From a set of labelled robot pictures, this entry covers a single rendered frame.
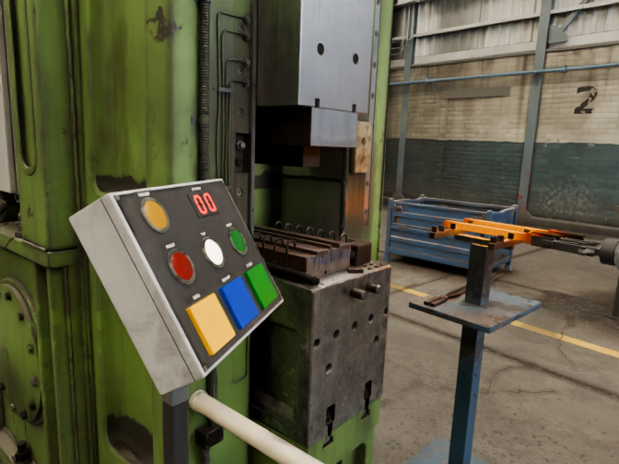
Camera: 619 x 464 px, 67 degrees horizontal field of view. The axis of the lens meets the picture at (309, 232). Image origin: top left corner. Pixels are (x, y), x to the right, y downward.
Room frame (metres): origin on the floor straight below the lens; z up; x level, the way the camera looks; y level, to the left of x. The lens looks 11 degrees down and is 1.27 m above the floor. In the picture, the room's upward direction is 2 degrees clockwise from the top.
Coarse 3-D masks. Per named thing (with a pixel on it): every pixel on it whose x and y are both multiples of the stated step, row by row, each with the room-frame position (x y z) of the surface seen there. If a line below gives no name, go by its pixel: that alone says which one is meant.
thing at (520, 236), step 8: (448, 224) 1.68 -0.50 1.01; (464, 224) 1.63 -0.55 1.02; (472, 224) 1.63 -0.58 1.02; (480, 232) 1.58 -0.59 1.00; (488, 232) 1.56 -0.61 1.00; (496, 232) 1.54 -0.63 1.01; (504, 232) 1.52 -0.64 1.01; (512, 232) 1.50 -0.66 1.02; (520, 232) 1.50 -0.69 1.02; (528, 232) 1.47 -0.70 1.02; (536, 232) 1.44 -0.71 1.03; (528, 240) 1.45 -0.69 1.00
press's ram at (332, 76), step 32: (288, 0) 1.18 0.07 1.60; (320, 0) 1.20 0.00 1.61; (352, 0) 1.30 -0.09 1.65; (288, 32) 1.17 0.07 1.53; (320, 32) 1.20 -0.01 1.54; (352, 32) 1.31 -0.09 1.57; (256, 64) 1.25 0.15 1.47; (288, 64) 1.17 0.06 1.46; (320, 64) 1.21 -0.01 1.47; (352, 64) 1.31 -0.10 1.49; (256, 96) 1.24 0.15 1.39; (288, 96) 1.17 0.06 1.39; (320, 96) 1.21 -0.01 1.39; (352, 96) 1.32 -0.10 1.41
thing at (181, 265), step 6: (180, 252) 0.68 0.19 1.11; (174, 258) 0.66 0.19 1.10; (180, 258) 0.67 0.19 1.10; (186, 258) 0.68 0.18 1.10; (174, 264) 0.65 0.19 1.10; (180, 264) 0.66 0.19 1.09; (186, 264) 0.67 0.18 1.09; (180, 270) 0.65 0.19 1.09; (186, 270) 0.66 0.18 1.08; (192, 270) 0.68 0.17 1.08; (180, 276) 0.65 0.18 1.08; (186, 276) 0.66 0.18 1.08
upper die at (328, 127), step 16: (256, 112) 1.32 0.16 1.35; (272, 112) 1.28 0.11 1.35; (288, 112) 1.24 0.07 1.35; (304, 112) 1.20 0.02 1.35; (320, 112) 1.21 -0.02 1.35; (336, 112) 1.27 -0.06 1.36; (352, 112) 1.32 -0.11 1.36; (256, 128) 1.32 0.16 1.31; (272, 128) 1.28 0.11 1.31; (288, 128) 1.24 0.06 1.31; (304, 128) 1.20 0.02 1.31; (320, 128) 1.22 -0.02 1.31; (336, 128) 1.27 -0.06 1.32; (352, 128) 1.32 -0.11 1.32; (272, 144) 1.28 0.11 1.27; (288, 144) 1.24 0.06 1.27; (304, 144) 1.20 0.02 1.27; (320, 144) 1.22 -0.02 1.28; (336, 144) 1.27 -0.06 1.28; (352, 144) 1.33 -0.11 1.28
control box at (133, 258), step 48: (144, 192) 0.68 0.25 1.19; (192, 192) 0.80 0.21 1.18; (96, 240) 0.62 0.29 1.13; (144, 240) 0.62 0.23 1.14; (192, 240) 0.73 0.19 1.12; (144, 288) 0.60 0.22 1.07; (192, 288) 0.66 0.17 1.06; (144, 336) 0.60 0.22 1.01; (192, 336) 0.60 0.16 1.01; (240, 336) 0.70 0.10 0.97
